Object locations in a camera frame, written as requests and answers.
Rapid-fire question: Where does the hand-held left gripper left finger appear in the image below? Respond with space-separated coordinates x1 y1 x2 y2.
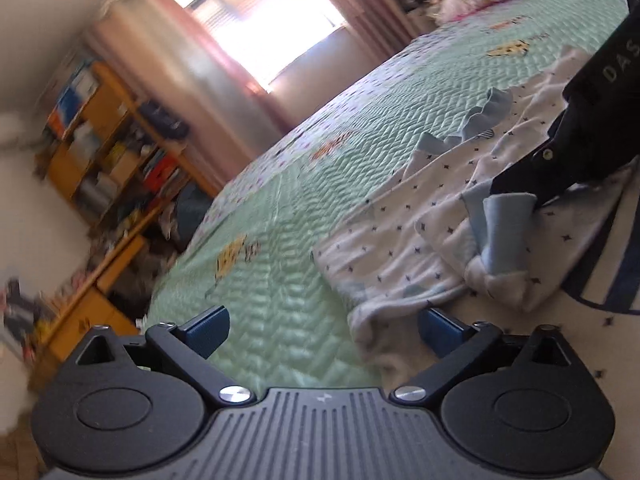
75 305 256 406

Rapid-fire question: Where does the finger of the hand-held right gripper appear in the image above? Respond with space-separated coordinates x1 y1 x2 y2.
490 146 582 211

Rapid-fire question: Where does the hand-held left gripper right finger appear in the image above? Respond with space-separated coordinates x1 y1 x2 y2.
390 307 571 406

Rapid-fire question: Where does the white star-print sweatshirt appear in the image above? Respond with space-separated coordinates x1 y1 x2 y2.
312 45 640 461

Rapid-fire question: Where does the blue round cushion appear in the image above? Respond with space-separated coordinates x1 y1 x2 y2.
172 185 213 238

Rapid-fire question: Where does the wooden desk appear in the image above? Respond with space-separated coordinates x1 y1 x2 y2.
27 210 166 391

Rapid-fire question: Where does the uniformed figure poster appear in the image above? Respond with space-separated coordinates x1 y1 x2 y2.
0 277 41 361

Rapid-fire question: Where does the green quilted bedspread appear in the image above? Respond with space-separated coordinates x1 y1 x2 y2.
145 0 631 391

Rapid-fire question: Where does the wooden bookshelf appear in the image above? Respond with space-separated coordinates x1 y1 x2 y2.
35 57 221 231

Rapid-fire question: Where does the dark hanging bag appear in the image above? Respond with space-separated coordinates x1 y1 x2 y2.
137 101 191 141

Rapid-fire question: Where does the pink curtain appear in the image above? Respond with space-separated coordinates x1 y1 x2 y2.
90 0 416 201

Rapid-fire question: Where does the bright window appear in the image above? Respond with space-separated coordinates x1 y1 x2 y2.
160 0 346 93

